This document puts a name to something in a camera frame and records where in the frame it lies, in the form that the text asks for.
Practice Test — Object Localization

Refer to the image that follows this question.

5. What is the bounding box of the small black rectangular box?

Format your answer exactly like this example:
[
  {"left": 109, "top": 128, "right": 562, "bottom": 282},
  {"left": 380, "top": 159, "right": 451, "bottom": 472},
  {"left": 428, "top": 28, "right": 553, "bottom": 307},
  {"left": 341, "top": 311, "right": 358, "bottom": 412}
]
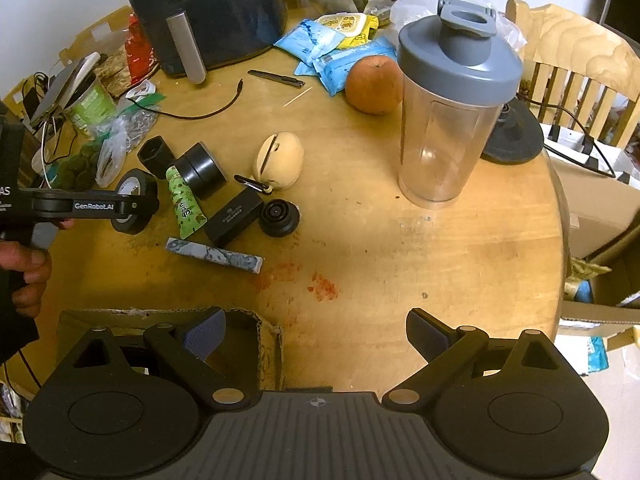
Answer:
[{"left": 202, "top": 187, "right": 264, "bottom": 247}]

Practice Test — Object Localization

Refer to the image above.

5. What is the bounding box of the clear shaker bottle grey lid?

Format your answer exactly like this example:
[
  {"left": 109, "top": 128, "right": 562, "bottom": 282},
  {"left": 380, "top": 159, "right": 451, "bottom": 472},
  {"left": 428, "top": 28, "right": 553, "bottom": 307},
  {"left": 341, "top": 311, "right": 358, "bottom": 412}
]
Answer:
[{"left": 397, "top": 0, "right": 524, "bottom": 209}]

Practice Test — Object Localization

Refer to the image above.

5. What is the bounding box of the black round stand base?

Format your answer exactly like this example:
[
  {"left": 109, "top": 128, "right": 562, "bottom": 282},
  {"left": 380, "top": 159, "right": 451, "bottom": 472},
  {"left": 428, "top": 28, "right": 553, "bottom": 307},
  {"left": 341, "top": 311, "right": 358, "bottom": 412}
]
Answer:
[{"left": 481, "top": 100, "right": 545, "bottom": 165}]

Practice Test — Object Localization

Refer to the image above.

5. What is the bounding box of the small clear plastic bag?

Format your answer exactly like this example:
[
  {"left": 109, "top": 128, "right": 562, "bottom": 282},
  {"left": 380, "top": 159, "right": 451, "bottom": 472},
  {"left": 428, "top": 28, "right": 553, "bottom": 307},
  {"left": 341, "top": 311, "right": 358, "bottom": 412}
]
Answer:
[{"left": 95, "top": 130, "right": 130, "bottom": 188}]

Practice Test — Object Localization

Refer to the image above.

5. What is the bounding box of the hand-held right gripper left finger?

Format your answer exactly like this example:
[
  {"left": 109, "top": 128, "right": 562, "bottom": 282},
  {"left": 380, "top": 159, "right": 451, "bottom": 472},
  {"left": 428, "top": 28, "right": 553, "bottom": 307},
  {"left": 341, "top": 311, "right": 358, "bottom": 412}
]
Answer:
[{"left": 47, "top": 308, "right": 261, "bottom": 413}]

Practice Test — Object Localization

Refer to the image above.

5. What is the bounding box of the silver power bank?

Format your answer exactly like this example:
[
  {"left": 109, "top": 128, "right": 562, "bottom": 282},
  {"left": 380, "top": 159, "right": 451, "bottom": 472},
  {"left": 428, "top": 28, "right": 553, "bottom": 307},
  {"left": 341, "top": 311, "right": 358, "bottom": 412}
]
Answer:
[{"left": 30, "top": 57, "right": 98, "bottom": 126}]

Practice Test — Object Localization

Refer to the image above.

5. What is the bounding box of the large cardboard box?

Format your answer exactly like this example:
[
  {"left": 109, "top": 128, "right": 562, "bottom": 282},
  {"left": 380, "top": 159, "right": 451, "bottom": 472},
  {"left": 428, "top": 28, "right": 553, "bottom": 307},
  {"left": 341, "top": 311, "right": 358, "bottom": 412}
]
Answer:
[{"left": 542, "top": 125, "right": 640, "bottom": 261}]

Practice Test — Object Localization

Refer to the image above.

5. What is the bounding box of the dark blue air fryer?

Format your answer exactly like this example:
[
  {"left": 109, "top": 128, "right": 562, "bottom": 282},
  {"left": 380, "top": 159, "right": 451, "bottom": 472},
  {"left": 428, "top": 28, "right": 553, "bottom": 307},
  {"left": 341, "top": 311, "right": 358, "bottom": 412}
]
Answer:
[{"left": 116, "top": 0, "right": 288, "bottom": 85}]

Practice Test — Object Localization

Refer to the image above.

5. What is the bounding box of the yellow snack packet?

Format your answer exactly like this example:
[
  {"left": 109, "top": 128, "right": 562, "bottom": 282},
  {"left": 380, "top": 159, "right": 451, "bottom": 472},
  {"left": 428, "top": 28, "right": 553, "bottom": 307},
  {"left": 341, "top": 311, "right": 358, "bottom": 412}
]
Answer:
[{"left": 316, "top": 12, "right": 379, "bottom": 46}]

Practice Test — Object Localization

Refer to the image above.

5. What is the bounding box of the white usb cable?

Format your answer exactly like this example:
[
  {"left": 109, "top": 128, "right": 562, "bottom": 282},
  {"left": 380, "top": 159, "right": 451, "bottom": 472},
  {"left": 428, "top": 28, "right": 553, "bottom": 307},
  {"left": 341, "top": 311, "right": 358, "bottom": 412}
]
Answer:
[{"left": 40, "top": 110, "right": 59, "bottom": 188}]

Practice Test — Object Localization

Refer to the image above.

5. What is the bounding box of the orange onion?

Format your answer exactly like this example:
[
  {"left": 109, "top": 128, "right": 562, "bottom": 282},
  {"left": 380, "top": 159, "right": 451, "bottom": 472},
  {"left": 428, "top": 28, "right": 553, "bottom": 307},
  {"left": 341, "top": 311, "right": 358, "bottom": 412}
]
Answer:
[{"left": 345, "top": 55, "right": 405, "bottom": 115}]

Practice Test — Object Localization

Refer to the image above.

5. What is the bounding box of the black hexagonal cup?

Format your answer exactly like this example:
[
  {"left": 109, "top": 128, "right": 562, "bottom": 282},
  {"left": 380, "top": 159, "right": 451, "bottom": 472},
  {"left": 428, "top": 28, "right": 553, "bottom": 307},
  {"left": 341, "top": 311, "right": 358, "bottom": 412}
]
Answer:
[{"left": 136, "top": 135, "right": 174, "bottom": 177}]

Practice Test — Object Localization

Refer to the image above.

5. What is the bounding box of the black pen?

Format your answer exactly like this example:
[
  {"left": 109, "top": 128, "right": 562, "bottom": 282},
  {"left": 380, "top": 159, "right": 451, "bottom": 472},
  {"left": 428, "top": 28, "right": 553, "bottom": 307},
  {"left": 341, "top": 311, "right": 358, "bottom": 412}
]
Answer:
[{"left": 247, "top": 69, "right": 306, "bottom": 86}]

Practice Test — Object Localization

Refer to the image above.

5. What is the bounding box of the mesh bag of green balls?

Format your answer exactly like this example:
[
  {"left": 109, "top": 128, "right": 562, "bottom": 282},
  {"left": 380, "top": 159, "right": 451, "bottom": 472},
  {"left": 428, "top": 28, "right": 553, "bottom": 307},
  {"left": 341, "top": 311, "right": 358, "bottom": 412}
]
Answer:
[{"left": 50, "top": 137, "right": 108, "bottom": 193}]

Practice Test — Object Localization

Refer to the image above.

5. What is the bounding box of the wooden toothpick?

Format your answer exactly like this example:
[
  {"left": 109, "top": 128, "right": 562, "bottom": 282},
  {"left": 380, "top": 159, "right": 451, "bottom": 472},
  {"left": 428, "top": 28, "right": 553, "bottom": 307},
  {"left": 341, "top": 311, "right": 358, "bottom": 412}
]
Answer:
[{"left": 283, "top": 86, "right": 314, "bottom": 108}]

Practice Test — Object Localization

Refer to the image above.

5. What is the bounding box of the wide black tape roll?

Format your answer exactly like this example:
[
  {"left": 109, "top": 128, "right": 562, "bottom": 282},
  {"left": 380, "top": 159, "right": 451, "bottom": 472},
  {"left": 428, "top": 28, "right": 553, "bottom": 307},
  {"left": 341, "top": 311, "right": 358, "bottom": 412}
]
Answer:
[{"left": 172, "top": 142, "right": 227, "bottom": 200}]

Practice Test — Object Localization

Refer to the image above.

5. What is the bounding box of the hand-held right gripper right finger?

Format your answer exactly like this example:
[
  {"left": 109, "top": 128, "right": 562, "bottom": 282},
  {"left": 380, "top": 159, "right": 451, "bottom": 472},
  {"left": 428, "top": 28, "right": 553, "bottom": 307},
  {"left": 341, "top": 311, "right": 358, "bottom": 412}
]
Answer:
[{"left": 382, "top": 308, "right": 583, "bottom": 413}]

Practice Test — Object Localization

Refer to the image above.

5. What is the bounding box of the black cable bundle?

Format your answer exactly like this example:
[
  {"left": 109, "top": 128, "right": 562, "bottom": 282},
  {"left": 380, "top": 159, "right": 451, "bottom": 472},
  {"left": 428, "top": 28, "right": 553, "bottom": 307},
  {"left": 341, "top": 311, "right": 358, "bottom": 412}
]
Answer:
[{"left": 19, "top": 72, "right": 56, "bottom": 113}]

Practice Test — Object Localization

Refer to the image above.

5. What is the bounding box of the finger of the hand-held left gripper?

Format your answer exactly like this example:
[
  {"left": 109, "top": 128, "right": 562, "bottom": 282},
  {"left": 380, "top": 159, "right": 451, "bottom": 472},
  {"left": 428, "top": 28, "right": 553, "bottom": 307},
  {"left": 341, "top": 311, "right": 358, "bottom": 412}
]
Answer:
[{"left": 31, "top": 187, "right": 160, "bottom": 222}]

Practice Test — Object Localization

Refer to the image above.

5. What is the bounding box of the wooden chair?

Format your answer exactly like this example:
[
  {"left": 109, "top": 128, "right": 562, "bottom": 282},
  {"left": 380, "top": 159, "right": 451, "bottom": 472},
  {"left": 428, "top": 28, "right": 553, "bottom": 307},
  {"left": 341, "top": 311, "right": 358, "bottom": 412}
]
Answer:
[{"left": 505, "top": 0, "right": 640, "bottom": 148}]

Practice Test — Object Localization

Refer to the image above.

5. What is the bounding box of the green printed tube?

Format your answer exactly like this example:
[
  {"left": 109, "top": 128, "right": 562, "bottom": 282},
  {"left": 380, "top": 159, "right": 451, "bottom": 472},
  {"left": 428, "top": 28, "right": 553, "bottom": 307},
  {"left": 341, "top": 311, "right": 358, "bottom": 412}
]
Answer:
[{"left": 166, "top": 164, "right": 210, "bottom": 239}]

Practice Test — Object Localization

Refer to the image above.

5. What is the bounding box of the green paper cup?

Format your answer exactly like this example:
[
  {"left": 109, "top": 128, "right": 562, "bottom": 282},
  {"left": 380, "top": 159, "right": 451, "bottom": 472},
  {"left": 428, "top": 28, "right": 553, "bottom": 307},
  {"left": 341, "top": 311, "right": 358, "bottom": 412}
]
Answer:
[{"left": 65, "top": 74, "right": 118, "bottom": 141}]

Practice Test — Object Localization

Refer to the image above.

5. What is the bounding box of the black tape roll white core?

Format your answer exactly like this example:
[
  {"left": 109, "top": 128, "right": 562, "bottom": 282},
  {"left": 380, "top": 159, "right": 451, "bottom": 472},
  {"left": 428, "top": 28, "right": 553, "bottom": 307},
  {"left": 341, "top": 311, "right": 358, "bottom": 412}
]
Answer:
[{"left": 110, "top": 169, "right": 160, "bottom": 234}]

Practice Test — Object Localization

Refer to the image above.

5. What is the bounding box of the person's left hand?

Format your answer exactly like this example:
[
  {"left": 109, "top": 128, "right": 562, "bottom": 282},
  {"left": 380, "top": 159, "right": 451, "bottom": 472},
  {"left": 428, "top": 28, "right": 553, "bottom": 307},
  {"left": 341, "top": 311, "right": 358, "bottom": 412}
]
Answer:
[{"left": 0, "top": 218, "right": 76, "bottom": 317}]

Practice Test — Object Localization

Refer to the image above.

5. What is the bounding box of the flat brown cardboard sheet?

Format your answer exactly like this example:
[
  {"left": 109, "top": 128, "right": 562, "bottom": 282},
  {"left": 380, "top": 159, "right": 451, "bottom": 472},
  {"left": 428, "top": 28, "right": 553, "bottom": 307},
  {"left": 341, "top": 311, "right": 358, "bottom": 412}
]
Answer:
[{"left": 59, "top": 5, "right": 133, "bottom": 67}]

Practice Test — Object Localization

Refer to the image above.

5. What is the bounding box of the black power cord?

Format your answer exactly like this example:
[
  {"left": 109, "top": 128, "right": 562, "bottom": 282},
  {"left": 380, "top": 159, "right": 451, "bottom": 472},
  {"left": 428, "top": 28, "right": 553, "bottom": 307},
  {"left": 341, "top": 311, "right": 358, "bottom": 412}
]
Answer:
[{"left": 520, "top": 95, "right": 618, "bottom": 179}]

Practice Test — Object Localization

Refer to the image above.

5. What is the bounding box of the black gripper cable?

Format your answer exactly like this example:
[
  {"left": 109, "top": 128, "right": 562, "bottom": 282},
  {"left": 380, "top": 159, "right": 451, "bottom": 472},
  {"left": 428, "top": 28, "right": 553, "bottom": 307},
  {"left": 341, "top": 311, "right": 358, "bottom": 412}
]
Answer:
[{"left": 2, "top": 347, "right": 43, "bottom": 391}]

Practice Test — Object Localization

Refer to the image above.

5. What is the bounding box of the zip bag of grey bits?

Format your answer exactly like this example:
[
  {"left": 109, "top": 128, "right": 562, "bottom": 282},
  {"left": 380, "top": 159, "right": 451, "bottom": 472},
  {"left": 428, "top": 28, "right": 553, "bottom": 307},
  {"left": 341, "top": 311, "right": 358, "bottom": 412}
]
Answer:
[{"left": 116, "top": 92, "right": 166, "bottom": 155}]

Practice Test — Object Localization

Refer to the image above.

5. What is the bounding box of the white crumpled wrapper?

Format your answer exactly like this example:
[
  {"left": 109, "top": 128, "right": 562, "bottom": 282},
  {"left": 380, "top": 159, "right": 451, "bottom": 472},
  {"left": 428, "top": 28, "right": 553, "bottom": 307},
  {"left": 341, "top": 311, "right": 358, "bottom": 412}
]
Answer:
[{"left": 125, "top": 80, "right": 157, "bottom": 102}]

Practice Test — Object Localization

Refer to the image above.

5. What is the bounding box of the black usb cable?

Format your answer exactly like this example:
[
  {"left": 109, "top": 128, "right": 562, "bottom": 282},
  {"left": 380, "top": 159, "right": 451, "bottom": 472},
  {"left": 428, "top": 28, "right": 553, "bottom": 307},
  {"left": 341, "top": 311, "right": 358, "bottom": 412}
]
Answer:
[{"left": 127, "top": 78, "right": 245, "bottom": 120}]

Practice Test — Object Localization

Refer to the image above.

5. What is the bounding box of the grey marbled bar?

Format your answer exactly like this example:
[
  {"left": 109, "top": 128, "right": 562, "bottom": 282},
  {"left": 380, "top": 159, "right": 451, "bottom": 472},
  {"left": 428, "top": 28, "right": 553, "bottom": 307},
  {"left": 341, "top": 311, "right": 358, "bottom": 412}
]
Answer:
[{"left": 165, "top": 237, "right": 264, "bottom": 275}]

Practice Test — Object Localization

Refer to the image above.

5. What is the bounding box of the blue snack packet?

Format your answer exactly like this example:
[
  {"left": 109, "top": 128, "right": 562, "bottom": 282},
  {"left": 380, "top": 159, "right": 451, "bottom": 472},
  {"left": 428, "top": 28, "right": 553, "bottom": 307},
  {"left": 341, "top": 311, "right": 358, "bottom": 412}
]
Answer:
[
  {"left": 294, "top": 36, "right": 400, "bottom": 77},
  {"left": 274, "top": 19, "right": 343, "bottom": 65},
  {"left": 316, "top": 57, "right": 362, "bottom": 95}
]

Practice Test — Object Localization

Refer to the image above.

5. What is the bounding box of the red snack bag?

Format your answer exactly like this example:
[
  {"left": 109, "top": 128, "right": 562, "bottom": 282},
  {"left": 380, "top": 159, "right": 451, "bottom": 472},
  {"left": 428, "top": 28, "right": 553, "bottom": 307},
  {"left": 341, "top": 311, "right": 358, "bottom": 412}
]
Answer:
[{"left": 125, "top": 12, "right": 161, "bottom": 83}]

